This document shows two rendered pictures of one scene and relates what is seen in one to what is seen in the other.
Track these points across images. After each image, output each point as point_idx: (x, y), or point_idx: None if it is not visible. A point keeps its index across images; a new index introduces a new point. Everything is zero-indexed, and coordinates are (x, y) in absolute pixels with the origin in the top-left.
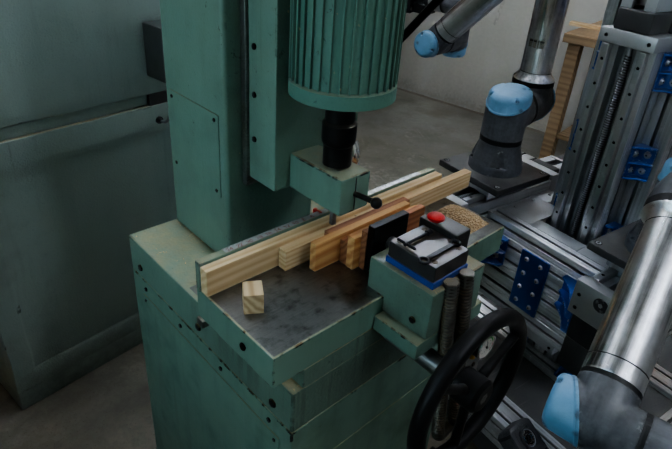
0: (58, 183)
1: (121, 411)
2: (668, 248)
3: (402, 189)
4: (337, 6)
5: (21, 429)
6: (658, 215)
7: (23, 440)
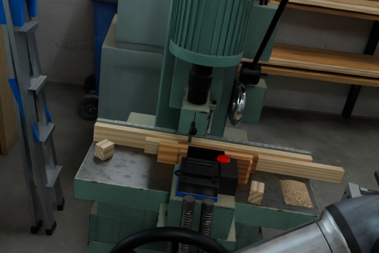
0: (149, 83)
1: None
2: (287, 241)
3: (265, 151)
4: None
5: (85, 203)
6: (315, 218)
7: (81, 207)
